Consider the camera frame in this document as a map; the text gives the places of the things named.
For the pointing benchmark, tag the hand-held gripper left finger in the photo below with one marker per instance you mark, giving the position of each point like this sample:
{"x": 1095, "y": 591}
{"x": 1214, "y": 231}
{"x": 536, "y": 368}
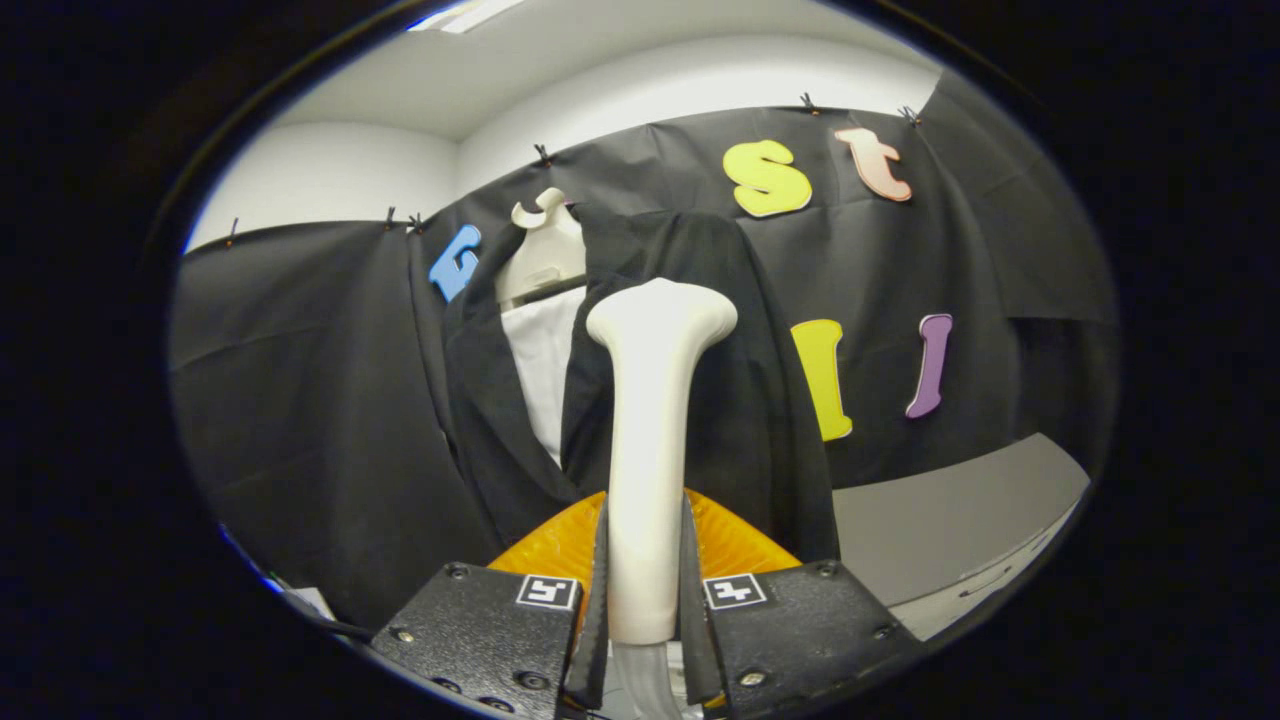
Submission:
{"x": 480, "y": 640}

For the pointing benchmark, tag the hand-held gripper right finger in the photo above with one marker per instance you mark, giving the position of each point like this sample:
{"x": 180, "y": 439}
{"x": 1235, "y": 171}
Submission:
{"x": 800, "y": 630}

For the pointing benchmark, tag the black suit jacket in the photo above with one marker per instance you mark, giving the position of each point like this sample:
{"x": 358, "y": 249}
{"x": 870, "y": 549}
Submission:
{"x": 740, "y": 420}

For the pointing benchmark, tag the grey cabinet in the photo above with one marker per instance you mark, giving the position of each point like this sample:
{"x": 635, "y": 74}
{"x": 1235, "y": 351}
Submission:
{"x": 940, "y": 520}

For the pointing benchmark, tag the black backdrop cloth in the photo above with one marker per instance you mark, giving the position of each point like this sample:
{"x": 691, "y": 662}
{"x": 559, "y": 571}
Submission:
{"x": 320, "y": 400}

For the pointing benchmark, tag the white mannequin torso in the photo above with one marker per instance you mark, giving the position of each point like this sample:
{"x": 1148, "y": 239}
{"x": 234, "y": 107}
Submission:
{"x": 545, "y": 350}

